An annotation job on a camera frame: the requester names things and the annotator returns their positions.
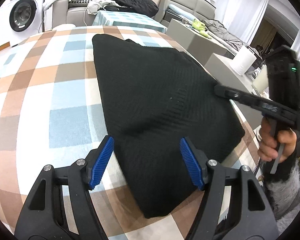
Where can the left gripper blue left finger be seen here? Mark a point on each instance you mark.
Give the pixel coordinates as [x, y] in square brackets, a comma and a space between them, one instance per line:
[97, 161]

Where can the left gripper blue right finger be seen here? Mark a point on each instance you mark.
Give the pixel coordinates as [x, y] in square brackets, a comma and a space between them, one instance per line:
[195, 161]

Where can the black knit sweater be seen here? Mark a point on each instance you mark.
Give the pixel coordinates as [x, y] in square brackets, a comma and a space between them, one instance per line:
[151, 98]

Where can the grey fuzzy sleeve forearm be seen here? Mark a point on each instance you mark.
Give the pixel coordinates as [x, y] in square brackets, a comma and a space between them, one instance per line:
[283, 192]

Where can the person right hand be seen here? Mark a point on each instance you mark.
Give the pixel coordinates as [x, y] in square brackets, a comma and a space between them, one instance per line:
[268, 144]

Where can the white paper roll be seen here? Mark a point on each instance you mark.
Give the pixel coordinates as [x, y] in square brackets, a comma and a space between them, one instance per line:
[243, 60]

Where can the checkered table cloth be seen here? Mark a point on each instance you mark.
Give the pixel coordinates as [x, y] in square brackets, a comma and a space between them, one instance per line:
[51, 113]

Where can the grey crumpled bedding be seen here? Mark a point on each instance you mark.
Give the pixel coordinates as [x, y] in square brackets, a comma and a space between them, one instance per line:
[219, 30]

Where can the yellow green toy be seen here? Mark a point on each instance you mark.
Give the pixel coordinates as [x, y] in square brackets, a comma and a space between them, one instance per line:
[200, 27]

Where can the light blue checkered cloth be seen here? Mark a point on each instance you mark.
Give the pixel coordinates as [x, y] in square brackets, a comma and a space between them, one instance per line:
[127, 19]

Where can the grey sofa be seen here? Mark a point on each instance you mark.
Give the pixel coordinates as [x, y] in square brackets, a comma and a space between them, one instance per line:
[72, 10]

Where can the white washing machine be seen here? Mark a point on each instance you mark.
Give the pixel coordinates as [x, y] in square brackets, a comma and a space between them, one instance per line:
[20, 19]

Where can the black jacket on sofa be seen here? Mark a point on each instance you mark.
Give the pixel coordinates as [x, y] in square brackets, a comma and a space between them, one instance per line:
[145, 7]

